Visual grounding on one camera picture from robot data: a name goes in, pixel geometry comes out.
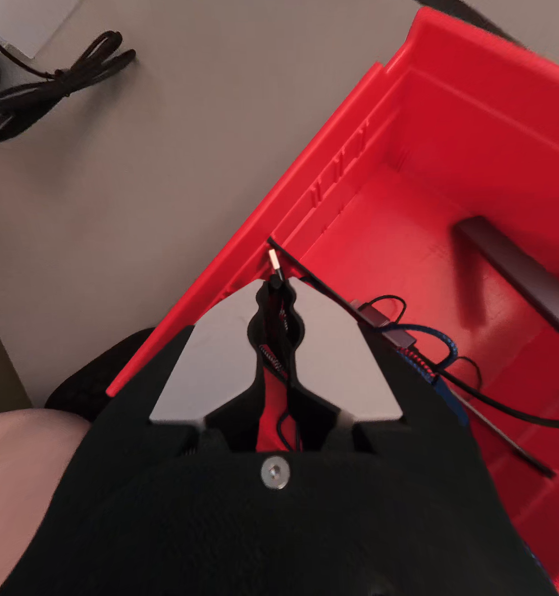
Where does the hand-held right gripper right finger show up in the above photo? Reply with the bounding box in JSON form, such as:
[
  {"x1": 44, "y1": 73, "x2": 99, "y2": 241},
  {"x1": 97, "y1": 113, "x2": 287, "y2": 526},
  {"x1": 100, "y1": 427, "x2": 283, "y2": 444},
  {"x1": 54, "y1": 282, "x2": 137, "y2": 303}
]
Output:
[{"x1": 286, "y1": 278, "x2": 404, "y2": 428}]

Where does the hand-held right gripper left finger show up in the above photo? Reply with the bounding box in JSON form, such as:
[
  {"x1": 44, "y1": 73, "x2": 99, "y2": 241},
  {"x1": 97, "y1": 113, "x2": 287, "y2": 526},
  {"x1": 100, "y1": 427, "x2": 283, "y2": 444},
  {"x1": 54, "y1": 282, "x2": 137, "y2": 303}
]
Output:
[{"x1": 149, "y1": 279, "x2": 267, "y2": 428}]

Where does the blue braided cable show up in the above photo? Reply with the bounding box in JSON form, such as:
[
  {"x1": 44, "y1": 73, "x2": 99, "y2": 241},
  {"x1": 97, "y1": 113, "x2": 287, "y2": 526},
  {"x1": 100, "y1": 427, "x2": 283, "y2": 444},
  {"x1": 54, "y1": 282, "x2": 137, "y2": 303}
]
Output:
[{"x1": 382, "y1": 323, "x2": 471, "y2": 424}]

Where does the black white braided cable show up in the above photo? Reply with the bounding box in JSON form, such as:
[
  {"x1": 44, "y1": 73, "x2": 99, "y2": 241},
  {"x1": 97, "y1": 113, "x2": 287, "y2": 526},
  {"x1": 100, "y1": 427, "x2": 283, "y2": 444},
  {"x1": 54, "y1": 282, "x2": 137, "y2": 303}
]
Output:
[{"x1": 257, "y1": 248, "x2": 303, "y2": 452}]

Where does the red plastic bin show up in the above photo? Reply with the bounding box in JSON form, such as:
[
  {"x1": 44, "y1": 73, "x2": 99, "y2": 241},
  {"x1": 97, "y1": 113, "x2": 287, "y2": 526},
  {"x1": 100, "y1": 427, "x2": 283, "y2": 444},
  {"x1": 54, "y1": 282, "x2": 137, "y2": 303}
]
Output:
[{"x1": 106, "y1": 7, "x2": 559, "y2": 596}]

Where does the usb hub with thick cable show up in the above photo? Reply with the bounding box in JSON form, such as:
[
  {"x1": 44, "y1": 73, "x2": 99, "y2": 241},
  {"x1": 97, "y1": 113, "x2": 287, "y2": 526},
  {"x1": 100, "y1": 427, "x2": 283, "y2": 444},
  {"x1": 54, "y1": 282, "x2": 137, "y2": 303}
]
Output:
[{"x1": 352, "y1": 215, "x2": 559, "y2": 429}]

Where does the black cable with grey plugs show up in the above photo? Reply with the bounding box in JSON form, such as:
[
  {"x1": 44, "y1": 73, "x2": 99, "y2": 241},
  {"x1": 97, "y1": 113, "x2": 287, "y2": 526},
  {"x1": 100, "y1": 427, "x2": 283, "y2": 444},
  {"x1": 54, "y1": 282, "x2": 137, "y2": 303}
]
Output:
[{"x1": 0, "y1": 30, "x2": 137, "y2": 151}]

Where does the person's right forearm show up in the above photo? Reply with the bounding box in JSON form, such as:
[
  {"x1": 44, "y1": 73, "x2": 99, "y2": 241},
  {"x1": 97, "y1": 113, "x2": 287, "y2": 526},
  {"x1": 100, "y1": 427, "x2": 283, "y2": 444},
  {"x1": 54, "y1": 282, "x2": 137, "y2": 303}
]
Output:
[{"x1": 0, "y1": 409, "x2": 93, "y2": 596}]

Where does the black bin divider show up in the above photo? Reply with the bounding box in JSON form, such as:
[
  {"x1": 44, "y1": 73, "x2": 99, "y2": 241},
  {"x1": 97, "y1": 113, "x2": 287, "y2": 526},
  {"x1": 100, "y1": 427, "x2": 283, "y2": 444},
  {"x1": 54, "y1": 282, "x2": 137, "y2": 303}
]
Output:
[{"x1": 266, "y1": 237, "x2": 557, "y2": 479}]

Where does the white stand base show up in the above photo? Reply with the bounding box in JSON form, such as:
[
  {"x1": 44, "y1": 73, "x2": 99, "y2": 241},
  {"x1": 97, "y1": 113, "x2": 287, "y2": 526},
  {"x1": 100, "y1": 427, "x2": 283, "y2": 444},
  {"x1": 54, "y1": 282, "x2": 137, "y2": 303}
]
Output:
[{"x1": 0, "y1": 0, "x2": 85, "y2": 60}]

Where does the red white braided cable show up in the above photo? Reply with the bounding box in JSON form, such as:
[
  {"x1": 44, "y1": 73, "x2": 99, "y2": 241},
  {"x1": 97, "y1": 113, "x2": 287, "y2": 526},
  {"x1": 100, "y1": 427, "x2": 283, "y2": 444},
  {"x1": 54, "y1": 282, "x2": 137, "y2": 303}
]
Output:
[{"x1": 398, "y1": 347, "x2": 436, "y2": 385}]

